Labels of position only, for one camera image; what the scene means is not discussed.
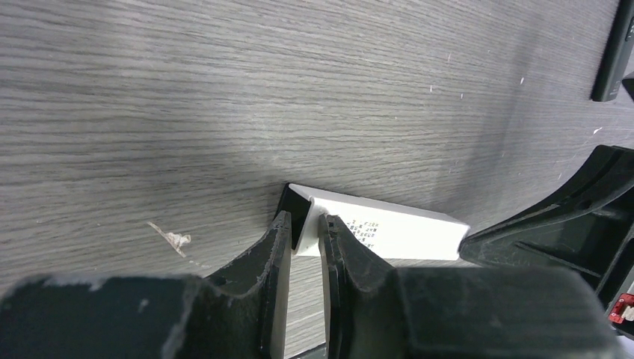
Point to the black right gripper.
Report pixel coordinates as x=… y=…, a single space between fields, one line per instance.
x=585 y=225

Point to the black remote control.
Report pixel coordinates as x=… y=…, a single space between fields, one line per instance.
x=616 y=55

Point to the white rectangular thermometer device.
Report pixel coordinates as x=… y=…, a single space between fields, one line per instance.
x=390 y=230

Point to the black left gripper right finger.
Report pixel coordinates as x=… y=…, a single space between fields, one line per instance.
x=375 y=310

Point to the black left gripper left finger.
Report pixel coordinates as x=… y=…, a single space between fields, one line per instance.
x=239 y=311

